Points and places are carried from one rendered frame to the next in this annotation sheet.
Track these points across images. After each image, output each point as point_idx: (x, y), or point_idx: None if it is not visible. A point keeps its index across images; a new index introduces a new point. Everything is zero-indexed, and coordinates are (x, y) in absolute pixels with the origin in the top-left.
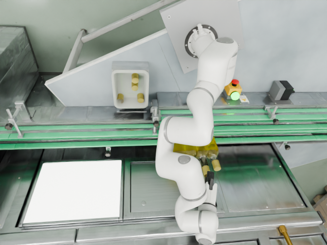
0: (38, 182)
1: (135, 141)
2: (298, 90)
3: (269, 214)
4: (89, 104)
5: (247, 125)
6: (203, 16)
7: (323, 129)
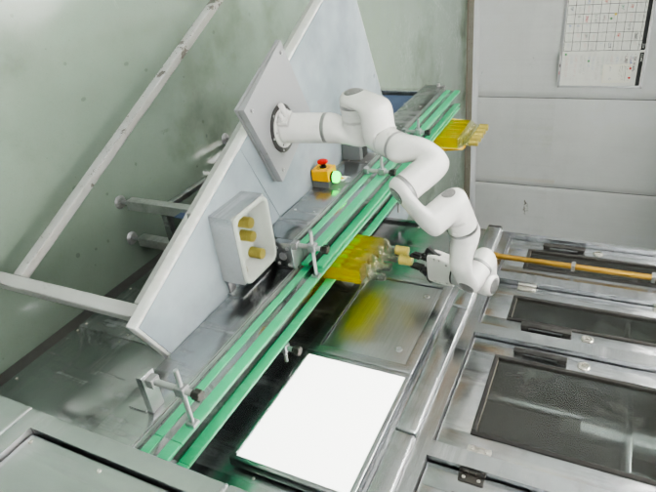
0: (275, 466)
1: (302, 311)
2: None
3: None
4: (197, 321)
5: (368, 201)
6: (274, 95)
7: None
